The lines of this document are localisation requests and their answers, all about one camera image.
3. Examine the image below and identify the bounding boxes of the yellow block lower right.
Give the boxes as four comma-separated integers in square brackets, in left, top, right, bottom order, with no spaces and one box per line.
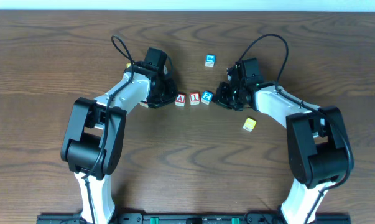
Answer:
[243,118,257,132]

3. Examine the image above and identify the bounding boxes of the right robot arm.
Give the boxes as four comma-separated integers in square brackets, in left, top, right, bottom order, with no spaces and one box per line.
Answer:
[213,58,354,223]

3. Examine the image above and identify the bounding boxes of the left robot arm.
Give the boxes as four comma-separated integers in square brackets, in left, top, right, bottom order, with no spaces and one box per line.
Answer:
[60,47,178,223]

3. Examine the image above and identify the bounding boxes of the red letter I block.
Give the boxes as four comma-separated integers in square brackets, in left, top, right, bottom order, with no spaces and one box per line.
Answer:
[189,92,200,105]

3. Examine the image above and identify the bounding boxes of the red letter A block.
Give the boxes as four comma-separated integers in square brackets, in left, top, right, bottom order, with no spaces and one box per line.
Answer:
[175,94,186,107]

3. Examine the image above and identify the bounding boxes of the blue picture block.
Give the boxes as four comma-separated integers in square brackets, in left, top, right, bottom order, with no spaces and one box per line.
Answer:
[205,54,216,67]

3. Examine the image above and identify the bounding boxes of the blue number 2 block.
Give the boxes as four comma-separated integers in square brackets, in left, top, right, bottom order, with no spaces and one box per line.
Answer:
[201,90,213,105]

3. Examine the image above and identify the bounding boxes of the red block tilted centre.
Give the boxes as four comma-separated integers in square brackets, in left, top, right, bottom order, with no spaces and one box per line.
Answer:
[139,101,149,108]

